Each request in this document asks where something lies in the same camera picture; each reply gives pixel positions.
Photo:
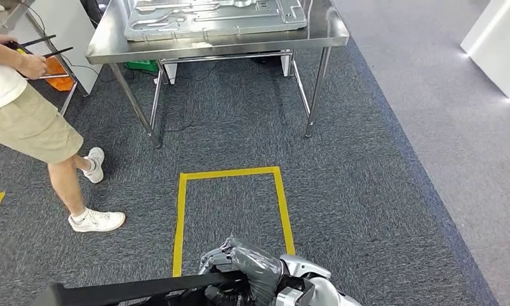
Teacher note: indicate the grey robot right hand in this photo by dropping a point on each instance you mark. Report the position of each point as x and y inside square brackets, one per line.
[259, 266]

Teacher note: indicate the person's hand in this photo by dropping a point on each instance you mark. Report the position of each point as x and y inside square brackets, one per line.
[32, 66]

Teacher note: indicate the black plastic frame part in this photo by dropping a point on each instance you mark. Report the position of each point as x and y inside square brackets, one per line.
[132, 291]

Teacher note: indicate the stainless steel workbench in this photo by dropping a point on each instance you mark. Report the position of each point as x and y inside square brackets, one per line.
[318, 29]

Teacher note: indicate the orange object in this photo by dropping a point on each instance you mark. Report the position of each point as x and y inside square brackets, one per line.
[60, 78]

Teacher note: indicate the person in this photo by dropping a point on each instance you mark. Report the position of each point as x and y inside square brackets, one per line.
[27, 126]

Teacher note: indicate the green plastic crate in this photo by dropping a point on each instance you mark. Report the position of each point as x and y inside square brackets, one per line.
[143, 66]

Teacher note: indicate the stamped grey metal panel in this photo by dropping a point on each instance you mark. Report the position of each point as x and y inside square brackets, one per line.
[217, 21]

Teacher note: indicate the white plinth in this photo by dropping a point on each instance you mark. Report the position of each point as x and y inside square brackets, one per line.
[495, 42]

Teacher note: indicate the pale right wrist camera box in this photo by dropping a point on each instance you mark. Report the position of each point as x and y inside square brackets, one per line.
[286, 297]

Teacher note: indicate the metal stand frame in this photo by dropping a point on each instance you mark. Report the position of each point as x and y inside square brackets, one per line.
[68, 101]

